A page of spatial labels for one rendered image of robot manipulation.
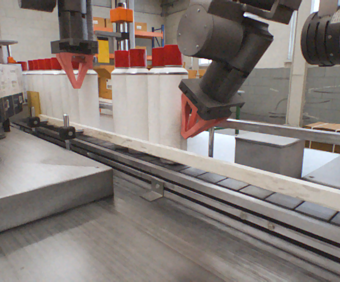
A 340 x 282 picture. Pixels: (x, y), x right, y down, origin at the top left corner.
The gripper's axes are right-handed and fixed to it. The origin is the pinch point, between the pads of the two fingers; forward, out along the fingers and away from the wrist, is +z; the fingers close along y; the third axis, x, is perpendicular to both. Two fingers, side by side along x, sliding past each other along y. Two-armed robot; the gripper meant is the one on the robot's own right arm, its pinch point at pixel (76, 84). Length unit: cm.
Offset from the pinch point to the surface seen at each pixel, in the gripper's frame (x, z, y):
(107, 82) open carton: 141, 5, -222
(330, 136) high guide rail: 11, 5, 49
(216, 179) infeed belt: 4.1, 13.1, 36.7
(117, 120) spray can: 3.6, 7.0, 10.4
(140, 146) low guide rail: 2.4, 10.8, 19.9
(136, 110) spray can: 4.0, 4.4, 16.5
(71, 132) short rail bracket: -1.5, 10.7, -0.7
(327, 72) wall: 566, -14, -140
